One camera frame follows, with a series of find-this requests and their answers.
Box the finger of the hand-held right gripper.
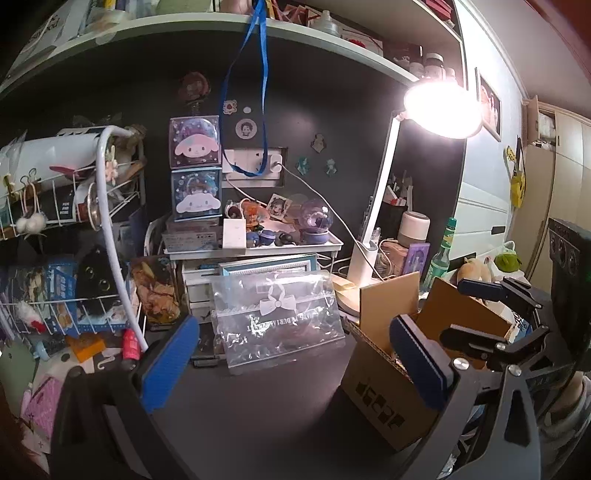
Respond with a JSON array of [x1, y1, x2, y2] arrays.
[[457, 277, 543, 324], [438, 324, 552, 370]]

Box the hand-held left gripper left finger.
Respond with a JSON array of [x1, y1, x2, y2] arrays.
[[48, 315, 200, 480]]

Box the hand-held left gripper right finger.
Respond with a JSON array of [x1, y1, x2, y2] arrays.
[[389, 315, 541, 480]]

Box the cardboard box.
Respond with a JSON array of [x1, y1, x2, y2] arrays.
[[341, 271, 515, 452]]

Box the person's right forearm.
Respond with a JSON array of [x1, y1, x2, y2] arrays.
[[538, 369, 591, 472]]

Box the beige plush toy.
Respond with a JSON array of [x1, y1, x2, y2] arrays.
[[457, 257, 492, 282]]

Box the green plush frog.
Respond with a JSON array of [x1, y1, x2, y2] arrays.
[[494, 242, 522, 273]]

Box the small red bottle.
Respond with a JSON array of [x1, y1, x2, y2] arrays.
[[122, 329, 141, 363]]

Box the green glass bottle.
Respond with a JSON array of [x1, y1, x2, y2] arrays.
[[429, 217, 458, 291]]

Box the purple box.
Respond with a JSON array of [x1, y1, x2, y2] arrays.
[[406, 242, 431, 283]]

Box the brown illustrated pouch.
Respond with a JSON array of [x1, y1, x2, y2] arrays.
[[130, 256, 182, 326]]

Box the white mini drawer unit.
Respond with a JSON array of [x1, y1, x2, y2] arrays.
[[181, 261, 222, 308]]

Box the small orange box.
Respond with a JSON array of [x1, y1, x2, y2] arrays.
[[71, 333, 106, 363]]

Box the white round humidifier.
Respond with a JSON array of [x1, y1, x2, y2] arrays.
[[397, 211, 431, 250]]

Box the pink small bag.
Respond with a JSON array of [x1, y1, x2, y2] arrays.
[[381, 240, 411, 278]]

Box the black plush cat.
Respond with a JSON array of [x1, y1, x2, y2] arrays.
[[76, 247, 127, 315]]

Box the yellow hanging bag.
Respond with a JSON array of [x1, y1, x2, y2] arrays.
[[505, 145, 527, 210]]

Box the black pen holder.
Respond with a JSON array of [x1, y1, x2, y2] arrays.
[[383, 171, 419, 241]]

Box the beige wardrobe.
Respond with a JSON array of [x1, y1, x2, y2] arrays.
[[522, 95, 591, 287]]

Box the transparent plastic bag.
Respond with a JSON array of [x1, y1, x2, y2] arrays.
[[210, 272, 347, 376]]

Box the pink patterned pouch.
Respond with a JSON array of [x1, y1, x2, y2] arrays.
[[21, 376, 65, 439]]

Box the white card box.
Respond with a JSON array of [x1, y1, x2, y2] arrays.
[[222, 218, 247, 250]]

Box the white desk lamp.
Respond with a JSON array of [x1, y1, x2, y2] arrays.
[[335, 78, 483, 319]]

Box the blue illustrated package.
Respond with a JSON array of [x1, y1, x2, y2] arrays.
[[7, 263, 79, 335]]

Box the blue character storage box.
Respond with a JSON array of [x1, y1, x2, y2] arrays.
[[171, 167, 223, 220]]

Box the white small desk shelf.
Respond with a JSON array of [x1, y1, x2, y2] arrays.
[[164, 226, 345, 261]]

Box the orange haired figurine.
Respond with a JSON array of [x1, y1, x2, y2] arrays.
[[240, 200, 269, 227]]

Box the purple snow globe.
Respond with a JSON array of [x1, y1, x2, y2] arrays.
[[299, 198, 334, 245]]

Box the white gooseneck tube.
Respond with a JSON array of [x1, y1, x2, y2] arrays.
[[95, 124, 148, 352]]

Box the white pompom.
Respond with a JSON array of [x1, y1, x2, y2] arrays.
[[16, 215, 47, 234]]

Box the white power outlet strip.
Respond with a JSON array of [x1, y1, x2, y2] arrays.
[[222, 148, 287, 182]]

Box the pink character storage box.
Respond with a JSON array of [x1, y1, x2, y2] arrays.
[[168, 115, 223, 169]]

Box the dark lidded jar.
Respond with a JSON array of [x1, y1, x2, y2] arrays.
[[422, 53, 446, 79]]

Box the white insulated bottle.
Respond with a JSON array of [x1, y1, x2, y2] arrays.
[[9, 131, 112, 178]]

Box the brown spring figure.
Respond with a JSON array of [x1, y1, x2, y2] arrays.
[[179, 71, 211, 116]]

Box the white wire rack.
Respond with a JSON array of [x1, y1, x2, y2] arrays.
[[0, 124, 148, 335]]

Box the white power cable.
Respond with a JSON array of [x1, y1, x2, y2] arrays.
[[277, 161, 384, 282]]

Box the framed wall picture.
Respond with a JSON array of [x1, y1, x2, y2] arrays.
[[475, 69, 503, 141]]

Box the blue lanyard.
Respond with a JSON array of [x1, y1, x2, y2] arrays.
[[218, 0, 270, 178]]

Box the pale green wall shelf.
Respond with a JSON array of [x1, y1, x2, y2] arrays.
[[0, 0, 465, 107]]

